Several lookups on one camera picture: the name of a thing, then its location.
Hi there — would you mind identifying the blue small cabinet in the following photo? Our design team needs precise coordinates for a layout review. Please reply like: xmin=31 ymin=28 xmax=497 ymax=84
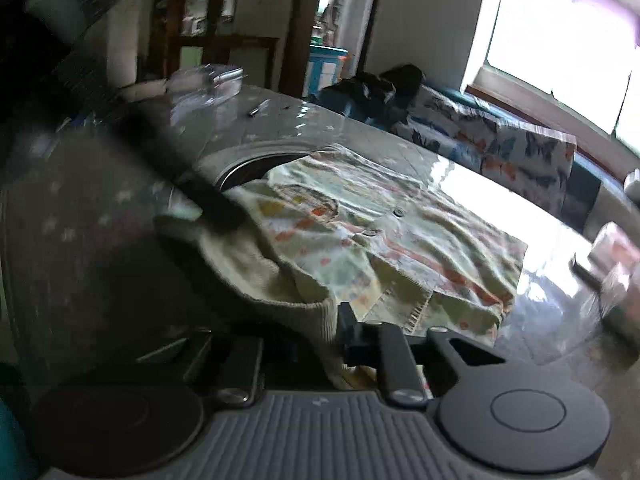
xmin=307 ymin=45 xmax=349 ymax=99

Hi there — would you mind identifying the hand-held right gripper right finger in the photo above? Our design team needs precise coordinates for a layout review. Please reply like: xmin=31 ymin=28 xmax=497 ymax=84
xmin=339 ymin=304 xmax=507 ymax=407

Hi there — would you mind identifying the round black built-in cooktop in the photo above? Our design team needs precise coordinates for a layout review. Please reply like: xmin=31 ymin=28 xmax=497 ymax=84
xmin=214 ymin=152 xmax=312 ymax=194

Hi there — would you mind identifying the dark wooden shelf cabinet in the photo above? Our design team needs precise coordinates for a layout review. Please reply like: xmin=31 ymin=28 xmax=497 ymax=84
xmin=150 ymin=0 xmax=247 ymax=82

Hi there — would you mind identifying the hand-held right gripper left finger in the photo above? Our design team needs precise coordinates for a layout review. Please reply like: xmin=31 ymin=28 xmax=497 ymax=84
xmin=135 ymin=332 xmax=264 ymax=407

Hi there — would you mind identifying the teal sofa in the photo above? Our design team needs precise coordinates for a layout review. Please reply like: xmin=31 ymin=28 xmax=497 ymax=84
xmin=320 ymin=80 xmax=640 ymax=242

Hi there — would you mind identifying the dark clothing pile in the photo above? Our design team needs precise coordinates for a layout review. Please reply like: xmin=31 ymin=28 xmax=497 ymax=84
xmin=320 ymin=64 xmax=426 ymax=129

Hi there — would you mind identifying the dark wooden door frame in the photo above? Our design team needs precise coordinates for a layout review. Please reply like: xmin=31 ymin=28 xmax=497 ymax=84
xmin=282 ymin=0 xmax=389 ymax=102

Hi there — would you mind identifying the pale green patterned garment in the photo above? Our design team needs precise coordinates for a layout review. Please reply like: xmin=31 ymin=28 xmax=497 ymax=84
xmin=155 ymin=144 xmax=529 ymax=391

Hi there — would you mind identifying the green framed window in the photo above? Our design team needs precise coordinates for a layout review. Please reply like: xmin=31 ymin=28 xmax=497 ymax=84
xmin=462 ymin=0 xmax=640 ymax=152

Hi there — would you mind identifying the long butterfly print pillow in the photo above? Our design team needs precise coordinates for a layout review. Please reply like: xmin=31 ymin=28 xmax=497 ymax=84
xmin=392 ymin=85 xmax=501 ymax=171

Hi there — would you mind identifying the pink tissue pack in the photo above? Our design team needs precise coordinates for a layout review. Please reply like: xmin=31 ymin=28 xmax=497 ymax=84
xmin=587 ymin=222 xmax=640 ymax=282

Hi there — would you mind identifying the clear plastic clamshell container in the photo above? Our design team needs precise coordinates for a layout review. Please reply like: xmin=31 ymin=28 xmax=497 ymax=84
xmin=167 ymin=64 xmax=246 ymax=109

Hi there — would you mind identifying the dark wooden side table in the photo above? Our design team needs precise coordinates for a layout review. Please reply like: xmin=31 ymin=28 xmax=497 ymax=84
xmin=200 ymin=35 xmax=281 ymax=97

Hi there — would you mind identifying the square butterfly print pillow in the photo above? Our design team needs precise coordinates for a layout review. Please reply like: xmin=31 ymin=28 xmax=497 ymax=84
xmin=480 ymin=122 xmax=579 ymax=229

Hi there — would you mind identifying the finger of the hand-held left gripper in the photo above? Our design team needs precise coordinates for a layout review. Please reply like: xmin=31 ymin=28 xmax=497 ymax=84
xmin=112 ymin=105 xmax=248 ymax=234

